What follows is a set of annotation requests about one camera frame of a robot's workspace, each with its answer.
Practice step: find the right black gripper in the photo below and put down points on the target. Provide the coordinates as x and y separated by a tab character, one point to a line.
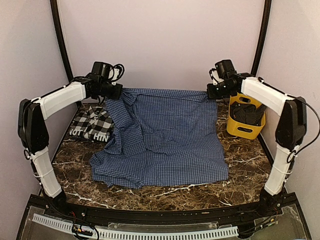
211	94

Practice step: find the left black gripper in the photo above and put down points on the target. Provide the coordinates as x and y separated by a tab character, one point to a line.
116	94

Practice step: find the black white plaid shirt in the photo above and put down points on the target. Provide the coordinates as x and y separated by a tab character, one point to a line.
93	124

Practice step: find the yellow plastic basket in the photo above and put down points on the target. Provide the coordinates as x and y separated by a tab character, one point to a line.
242	130

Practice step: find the blue checked long sleeve shirt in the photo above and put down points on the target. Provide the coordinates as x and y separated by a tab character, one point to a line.
161	137

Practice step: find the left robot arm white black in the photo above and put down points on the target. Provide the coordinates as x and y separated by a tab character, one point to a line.
33	113

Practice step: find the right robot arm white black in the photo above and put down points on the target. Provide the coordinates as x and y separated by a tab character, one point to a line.
292	124

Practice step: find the dark grey shirt in basket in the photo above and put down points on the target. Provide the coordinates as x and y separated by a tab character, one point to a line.
247	114

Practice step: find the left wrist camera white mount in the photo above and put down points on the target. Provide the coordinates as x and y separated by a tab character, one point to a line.
116	72

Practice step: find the left black corner post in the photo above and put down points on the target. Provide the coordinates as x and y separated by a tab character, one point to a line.
60	39

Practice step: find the black corner post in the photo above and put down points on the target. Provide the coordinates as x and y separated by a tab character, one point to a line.
60	39
262	37

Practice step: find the right black corner post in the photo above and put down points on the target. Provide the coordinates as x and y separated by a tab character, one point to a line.
262	37

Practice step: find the black front rail frame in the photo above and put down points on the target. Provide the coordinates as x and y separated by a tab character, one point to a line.
233	215

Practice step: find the white slotted cable duct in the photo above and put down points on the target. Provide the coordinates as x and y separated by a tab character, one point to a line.
121	231

